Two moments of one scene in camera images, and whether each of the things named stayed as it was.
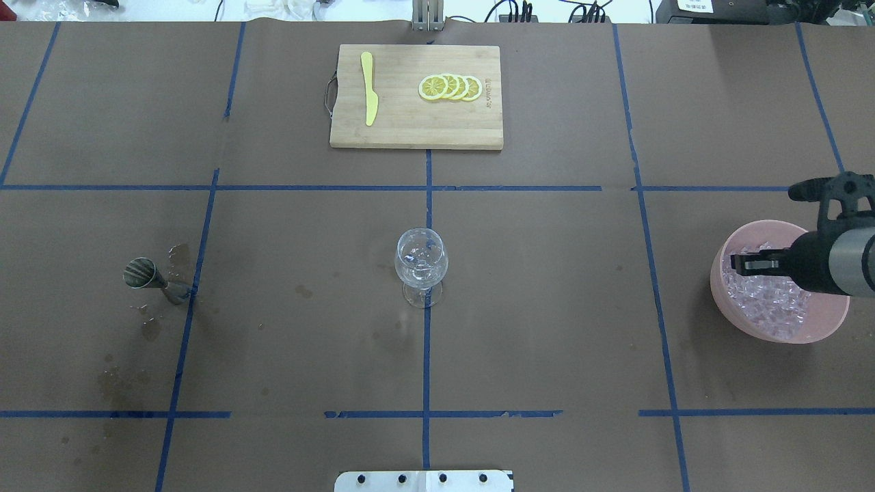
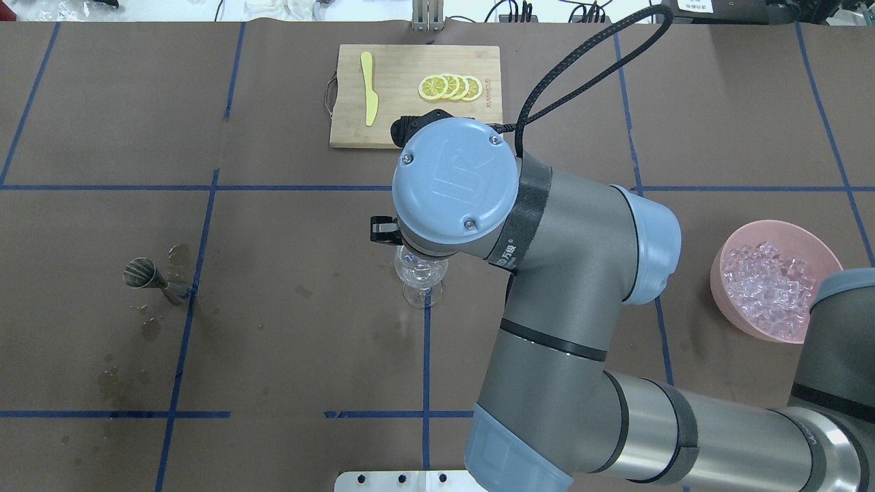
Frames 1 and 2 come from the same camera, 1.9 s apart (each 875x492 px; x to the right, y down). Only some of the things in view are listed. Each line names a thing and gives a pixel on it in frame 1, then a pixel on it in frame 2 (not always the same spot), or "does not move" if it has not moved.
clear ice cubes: x=774 y=305 does not move
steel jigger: x=141 y=272 does not move
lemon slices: x=449 y=86 does not move
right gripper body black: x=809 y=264 → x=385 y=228
